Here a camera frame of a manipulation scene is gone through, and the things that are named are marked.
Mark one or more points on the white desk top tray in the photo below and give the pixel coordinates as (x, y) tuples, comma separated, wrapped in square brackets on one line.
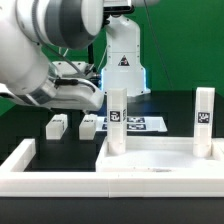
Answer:
[(159, 154)]

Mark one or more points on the marker tag sheet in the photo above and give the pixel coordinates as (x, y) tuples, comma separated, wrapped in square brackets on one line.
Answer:
[(146, 124)]

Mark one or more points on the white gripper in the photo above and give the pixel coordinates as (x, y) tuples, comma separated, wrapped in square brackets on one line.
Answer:
[(74, 89)]

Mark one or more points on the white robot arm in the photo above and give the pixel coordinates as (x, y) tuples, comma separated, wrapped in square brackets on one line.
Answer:
[(27, 77)]

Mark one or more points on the white U-shaped fence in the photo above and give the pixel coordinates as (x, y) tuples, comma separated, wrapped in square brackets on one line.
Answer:
[(16, 181)]

